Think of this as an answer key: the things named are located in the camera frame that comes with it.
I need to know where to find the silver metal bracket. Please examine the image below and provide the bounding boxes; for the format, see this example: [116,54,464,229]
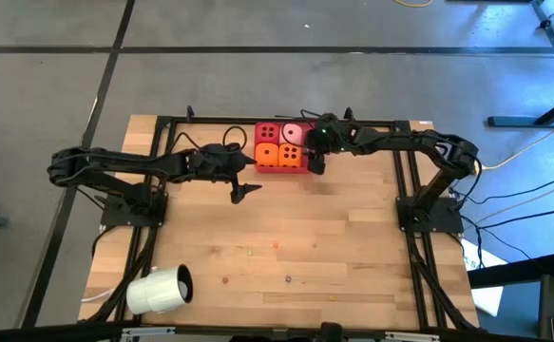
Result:
[383,331,442,342]
[121,326,177,339]

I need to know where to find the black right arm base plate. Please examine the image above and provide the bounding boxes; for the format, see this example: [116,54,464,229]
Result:
[396,197,466,235]

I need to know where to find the black metal bar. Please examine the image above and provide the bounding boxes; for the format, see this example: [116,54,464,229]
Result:
[466,252,554,290]

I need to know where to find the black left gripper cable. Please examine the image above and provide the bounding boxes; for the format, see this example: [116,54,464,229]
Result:
[171,124,250,154]

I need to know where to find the black metal table frame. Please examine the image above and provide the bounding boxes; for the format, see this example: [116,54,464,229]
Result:
[79,104,481,333]

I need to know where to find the black table stand legs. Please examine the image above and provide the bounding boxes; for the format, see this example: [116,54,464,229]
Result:
[487,0,554,128]

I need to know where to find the red foam die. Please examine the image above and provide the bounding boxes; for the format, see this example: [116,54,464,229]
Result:
[254,122,282,146]

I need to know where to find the pink foam die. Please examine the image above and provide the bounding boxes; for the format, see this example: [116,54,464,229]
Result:
[280,122,307,146]

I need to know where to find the black support beam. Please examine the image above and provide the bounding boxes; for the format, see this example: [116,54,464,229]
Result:
[0,320,554,342]

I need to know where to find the yellow floor cable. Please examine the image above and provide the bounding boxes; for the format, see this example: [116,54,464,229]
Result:
[392,0,435,9]

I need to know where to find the white cylindrical camera housing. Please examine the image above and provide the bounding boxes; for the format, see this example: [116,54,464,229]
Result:
[125,263,195,316]

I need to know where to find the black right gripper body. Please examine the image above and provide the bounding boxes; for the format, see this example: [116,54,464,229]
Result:
[303,112,349,176]

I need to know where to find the orange extension cable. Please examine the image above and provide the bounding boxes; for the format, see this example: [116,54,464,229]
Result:
[480,115,554,171]

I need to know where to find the pink translucent plastic bin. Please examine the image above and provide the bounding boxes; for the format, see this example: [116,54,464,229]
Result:
[252,121,318,175]

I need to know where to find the white camera cable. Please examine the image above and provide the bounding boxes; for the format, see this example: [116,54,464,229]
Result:
[80,287,116,304]

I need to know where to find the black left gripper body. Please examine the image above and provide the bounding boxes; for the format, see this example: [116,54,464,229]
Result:
[181,142,247,205]

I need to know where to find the white paper sheet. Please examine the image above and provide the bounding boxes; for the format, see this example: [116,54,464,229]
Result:
[461,238,505,318]

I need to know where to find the black power cable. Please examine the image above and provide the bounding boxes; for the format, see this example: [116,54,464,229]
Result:
[466,174,554,206]
[464,206,554,256]

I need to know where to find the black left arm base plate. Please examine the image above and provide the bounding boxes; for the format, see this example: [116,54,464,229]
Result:
[99,194,169,229]

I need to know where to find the orange foam die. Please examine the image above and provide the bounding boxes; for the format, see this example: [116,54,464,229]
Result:
[254,142,280,168]
[278,143,304,169]

